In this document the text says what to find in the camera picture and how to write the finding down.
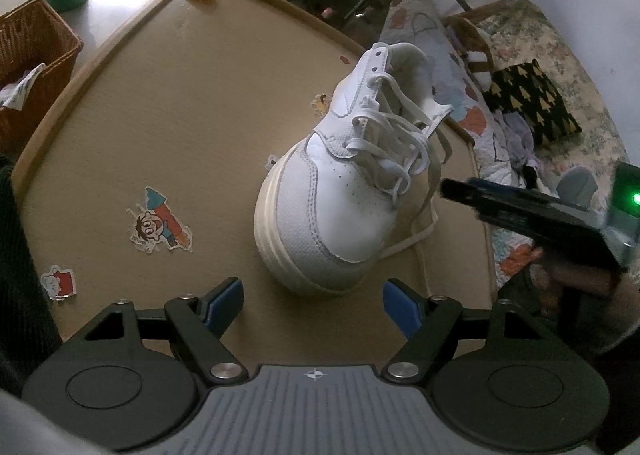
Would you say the person's dark clothing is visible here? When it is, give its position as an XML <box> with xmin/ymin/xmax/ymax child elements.
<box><xmin>0</xmin><ymin>152</ymin><xmax>63</xmax><ymax>388</ymax></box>

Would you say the red white figure sticker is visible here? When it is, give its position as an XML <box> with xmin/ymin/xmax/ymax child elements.
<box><xmin>40</xmin><ymin>265</ymin><xmax>78</xmax><ymax>301</ymax></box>

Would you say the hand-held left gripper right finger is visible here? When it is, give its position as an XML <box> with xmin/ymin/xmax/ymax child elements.
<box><xmin>381</xmin><ymin>278</ymin><xmax>544</xmax><ymax>382</ymax></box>

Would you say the grey slipper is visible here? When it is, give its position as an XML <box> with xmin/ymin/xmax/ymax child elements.
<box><xmin>555</xmin><ymin>170</ymin><xmax>608</xmax><ymax>208</ymax></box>

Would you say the wicker basket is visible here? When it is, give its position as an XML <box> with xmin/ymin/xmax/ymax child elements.
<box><xmin>0</xmin><ymin>0</ymin><xmax>85</xmax><ymax>153</ymax></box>

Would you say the white printed wrapper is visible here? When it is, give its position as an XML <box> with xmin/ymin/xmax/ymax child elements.
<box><xmin>0</xmin><ymin>64</ymin><xmax>47</xmax><ymax>111</ymax></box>

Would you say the rocket cartoon sticker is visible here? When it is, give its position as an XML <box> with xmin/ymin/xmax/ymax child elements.
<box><xmin>125</xmin><ymin>186</ymin><xmax>195</xmax><ymax>253</ymax></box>

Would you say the black sock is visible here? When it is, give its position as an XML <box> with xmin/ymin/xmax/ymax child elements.
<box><xmin>520</xmin><ymin>162</ymin><xmax>541</xmax><ymax>191</ymax></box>

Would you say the lavender clothes pile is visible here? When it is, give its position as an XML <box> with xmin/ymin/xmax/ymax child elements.
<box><xmin>492</xmin><ymin>110</ymin><xmax>541</xmax><ymax>171</ymax></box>

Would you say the heart patchwork quilt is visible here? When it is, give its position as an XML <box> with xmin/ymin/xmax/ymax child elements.
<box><xmin>382</xmin><ymin>0</ymin><xmax>541</xmax><ymax>281</ymax></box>

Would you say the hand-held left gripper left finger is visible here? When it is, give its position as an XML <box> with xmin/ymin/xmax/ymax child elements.
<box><xmin>82</xmin><ymin>276</ymin><xmax>249</xmax><ymax>382</ymax></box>

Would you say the person's right hand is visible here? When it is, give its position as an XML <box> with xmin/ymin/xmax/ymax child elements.
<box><xmin>531</xmin><ymin>247</ymin><xmax>640</xmax><ymax>354</ymax></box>

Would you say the floral sofa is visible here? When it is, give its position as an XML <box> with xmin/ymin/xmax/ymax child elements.
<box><xmin>445</xmin><ymin>0</ymin><xmax>633</xmax><ymax>216</ymax></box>

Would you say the black gold tree pillow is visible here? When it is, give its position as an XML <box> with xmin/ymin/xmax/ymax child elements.
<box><xmin>482</xmin><ymin>58</ymin><xmax>583</xmax><ymax>146</ymax></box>

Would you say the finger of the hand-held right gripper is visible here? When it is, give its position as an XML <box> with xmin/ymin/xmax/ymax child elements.
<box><xmin>439</xmin><ymin>176</ymin><xmax>615</xmax><ymax>257</ymax></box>

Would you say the brown striped bag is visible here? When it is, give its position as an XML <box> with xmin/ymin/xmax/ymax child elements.
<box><xmin>445</xmin><ymin>15</ymin><xmax>496</xmax><ymax>86</ymax></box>

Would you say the white sneaker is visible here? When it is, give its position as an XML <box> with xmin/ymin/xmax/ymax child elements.
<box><xmin>253</xmin><ymin>42</ymin><xmax>456</xmax><ymax>297</ymax></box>

